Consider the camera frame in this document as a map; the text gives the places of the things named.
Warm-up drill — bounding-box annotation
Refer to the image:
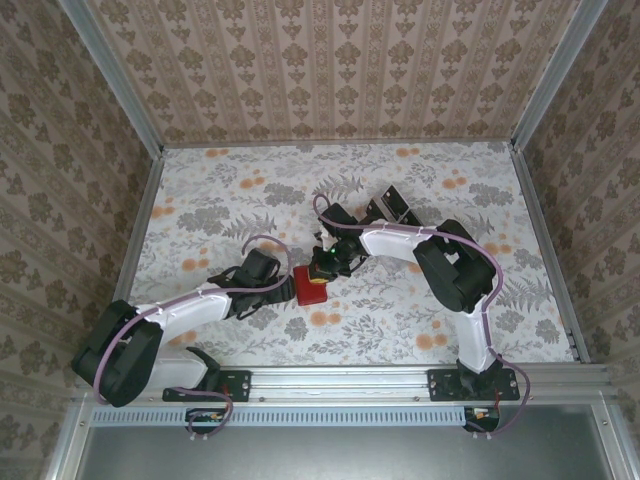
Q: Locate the red leather card holder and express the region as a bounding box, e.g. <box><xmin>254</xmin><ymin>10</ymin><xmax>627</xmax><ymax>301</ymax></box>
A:
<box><xmin>293</xmin><ymin>265</ymin><xmax>330</xmax><ymax>307</ymax></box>

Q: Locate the black electronics connector box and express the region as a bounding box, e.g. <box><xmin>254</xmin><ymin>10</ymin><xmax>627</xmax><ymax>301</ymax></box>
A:
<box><xmin>462</xmin><ymin>405</ymin><xmax>501</xmax><ymax>434</ymax></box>
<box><xmin>184</xmin><ymin>407</ymin><xmax>227</xmax><ymax>434</ymax></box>

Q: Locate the grey metal panel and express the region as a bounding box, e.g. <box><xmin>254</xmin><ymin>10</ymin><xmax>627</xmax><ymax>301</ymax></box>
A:
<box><xmin>47</xmin><ymin>403</ymin><xmax>640</xmax><ymax>480</ymax></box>

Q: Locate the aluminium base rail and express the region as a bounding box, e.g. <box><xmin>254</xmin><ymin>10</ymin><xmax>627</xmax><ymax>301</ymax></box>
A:
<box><xmin>72</xmin><ymin>363</ymin><xmax>619</xmax><ymax>407</ymax></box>

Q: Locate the aluminium wall rail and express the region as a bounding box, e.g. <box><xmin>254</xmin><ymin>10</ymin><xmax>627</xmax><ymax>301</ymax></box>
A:
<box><xmin>160</xmin><ymin>137</ymin><xmax>516</xmax><ymax>149</ymax></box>

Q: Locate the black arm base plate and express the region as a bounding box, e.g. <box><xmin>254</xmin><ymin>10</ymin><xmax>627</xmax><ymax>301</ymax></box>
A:
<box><xmin>427</xmin><ymin>368</ymin><xmax>521</xmax><ymax>403</ymax></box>
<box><xmin>162</xmin><ymin>368</ymin><xmax>252</xmax><ymax>404</ymax></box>

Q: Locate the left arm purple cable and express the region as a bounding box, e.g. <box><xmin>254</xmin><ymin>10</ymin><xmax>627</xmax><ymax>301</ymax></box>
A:
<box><xmin>93</xmin><ymin>234</ymin><xmax>294</xmax><ymax>444</ymax></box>

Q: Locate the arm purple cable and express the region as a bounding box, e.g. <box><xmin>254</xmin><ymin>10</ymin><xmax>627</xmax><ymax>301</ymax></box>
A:
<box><xmin>93</xmin><ymin>234</ymin><xmax>294</xmax><ymax>444</ymax></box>
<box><xmin>312</xmin><ymin>193</ymin><xmax>531</xmax><ymax>439</ymax></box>

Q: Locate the slotted white cable duct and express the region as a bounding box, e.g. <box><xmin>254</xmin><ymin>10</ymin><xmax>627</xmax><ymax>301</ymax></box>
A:
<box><xmin>92</xmin><ymin>407</ymin><xmax>469</xmax><ymax>428</ymax></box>

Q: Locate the aluminium side rail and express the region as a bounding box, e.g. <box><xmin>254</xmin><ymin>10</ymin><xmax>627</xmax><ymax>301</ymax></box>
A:
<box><xmin>509</xmin><ymin>142</ymin><xmax>591</xmax><ymax>364</ymax></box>
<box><xmin>94</xmin><ymin>147</ymin><xmax>166</xmax><ymax>366</ymax></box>

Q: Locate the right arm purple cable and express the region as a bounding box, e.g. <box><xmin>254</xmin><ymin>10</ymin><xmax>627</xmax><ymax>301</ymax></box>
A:
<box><xmin>312</xmin><ymin>193</ymin><xmax>531</xmax><ymax>439</ymax></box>

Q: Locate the aluminium frame post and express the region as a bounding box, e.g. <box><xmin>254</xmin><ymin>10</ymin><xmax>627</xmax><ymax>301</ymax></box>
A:
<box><xmin>57</xmin><ymin>0</ymin><xmax>166</xmax><ymax>157</ymax></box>
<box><xmin>509</xmin><ymin>0</ymin><xmax>609</xmax><ymax>151</ymax></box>

